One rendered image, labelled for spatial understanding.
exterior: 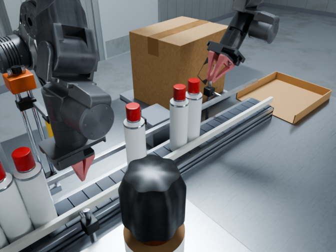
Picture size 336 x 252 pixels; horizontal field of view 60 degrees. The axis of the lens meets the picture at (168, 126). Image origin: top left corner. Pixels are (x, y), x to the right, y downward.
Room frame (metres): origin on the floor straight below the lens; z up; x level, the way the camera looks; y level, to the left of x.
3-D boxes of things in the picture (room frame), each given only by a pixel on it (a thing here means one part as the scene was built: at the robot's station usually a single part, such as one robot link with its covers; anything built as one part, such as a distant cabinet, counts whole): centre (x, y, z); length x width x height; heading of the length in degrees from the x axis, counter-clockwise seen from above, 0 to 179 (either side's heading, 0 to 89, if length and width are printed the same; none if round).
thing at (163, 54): (1.08, -0.05, 0.99); 0.30 x 0.24 x 0.27; 138
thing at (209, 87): (0.89, -0.16, 0.91); 0.07 x 0.03 x 0.17; 42
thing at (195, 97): (0.72, -0.07, 0.98); 0.05 x 0.05 x 0.20
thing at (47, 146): (0.42, 0.17, 1.13); 0.10 x 0.07 x 0.07; 132
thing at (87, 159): (0.41, 0.18, 1.06); 0.07 x 0.07 x 0.09; 42
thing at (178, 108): (0.68, -0.03, 0.98); 0.05 x 0.05 x 0.20
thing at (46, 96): (0.41, 0.17, 1.19); 0.07 x 0.06 x 0.07; 47
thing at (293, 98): (1.08, -0.48, 0.85); 0.30 x 0.26 x 0.04; 132
